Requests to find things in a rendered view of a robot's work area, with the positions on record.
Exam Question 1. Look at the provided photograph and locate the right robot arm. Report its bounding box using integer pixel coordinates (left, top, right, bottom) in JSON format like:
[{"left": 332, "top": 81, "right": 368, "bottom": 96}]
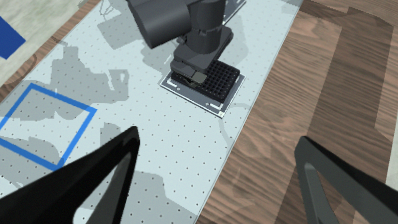
[{"left": 127, "top": 0, "right": 226, "bottom": 49}]

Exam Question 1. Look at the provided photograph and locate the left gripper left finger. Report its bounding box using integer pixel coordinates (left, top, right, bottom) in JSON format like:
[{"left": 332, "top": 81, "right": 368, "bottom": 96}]
[{"left": 0, "top": 126, "right": 140, "bottom": 224}]

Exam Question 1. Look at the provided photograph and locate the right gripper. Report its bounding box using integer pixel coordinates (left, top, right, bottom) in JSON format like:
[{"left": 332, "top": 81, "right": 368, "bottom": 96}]
[{"left": 170, "top": 22, "right": 234, "bottom": 88}]

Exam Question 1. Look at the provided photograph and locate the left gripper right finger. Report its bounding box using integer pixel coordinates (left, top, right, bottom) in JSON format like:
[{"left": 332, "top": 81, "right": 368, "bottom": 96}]
[{"left": 294, "top": 136, "right": 398, "bottom": 224}]

